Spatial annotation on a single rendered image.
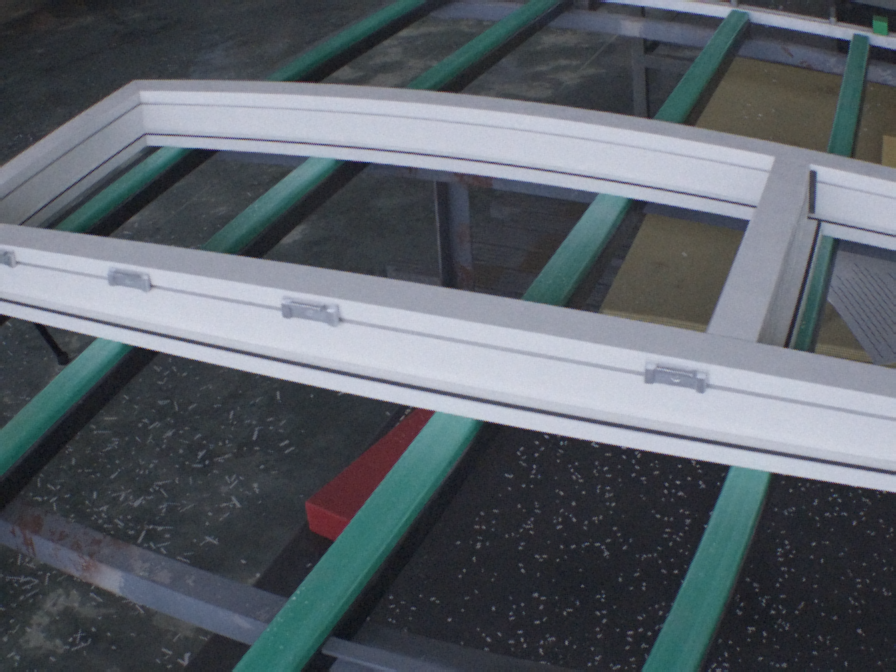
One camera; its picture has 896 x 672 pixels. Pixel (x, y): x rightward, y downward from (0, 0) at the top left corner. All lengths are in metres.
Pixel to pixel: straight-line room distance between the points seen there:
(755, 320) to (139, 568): 0.51
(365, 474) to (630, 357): 0.47
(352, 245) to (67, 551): 2.28
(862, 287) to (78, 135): 1.05
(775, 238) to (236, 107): 0.71
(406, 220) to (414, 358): 2.29
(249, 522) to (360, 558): 1.44
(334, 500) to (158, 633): 0.86
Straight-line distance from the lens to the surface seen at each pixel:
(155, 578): 0.90
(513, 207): 2.53
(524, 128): 1.34
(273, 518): 2.27
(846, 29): 2.10
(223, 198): 3.53
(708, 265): 1.66
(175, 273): 1.06
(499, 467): 1.36
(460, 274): 1.60
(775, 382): 0.88
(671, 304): 1.56
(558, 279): 1.14
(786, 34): 2.88
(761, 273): 1.02
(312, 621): 0.79
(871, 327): 1.56
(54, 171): 1.45
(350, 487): 1.29
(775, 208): 1.14
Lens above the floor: 1.41
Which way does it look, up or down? 31 degrees down
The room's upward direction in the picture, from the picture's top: 4 degrees counter-clockwise
